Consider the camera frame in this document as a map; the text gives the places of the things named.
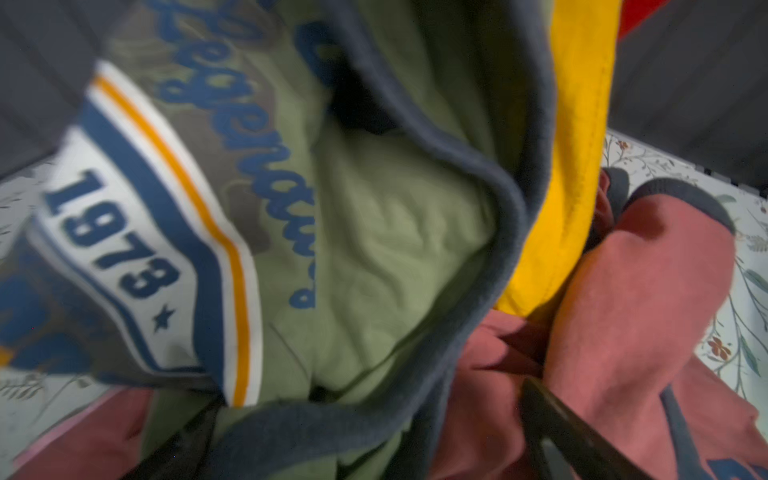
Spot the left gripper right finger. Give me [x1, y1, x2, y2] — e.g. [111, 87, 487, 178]
[519, 378, 649, 480]

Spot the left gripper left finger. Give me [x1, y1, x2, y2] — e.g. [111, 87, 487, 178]
[122, 398, 223, 480]

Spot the red cloth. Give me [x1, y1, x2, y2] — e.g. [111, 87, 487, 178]
[617, 0, 668, 40]

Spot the pink shirt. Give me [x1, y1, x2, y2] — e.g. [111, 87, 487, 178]
[12, 387, 125, 471]

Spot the dusty red shirt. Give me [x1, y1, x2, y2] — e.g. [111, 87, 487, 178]
[11, 170, 768, 480]

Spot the floral patterned table mat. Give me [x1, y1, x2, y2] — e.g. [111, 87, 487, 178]
[1, 111, 767, 479]

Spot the green shirt with grey trim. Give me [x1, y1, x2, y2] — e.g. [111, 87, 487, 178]
[1, 1, 556, 479]

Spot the yellow shirt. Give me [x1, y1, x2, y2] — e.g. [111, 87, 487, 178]
[495, 1, 622, 322]

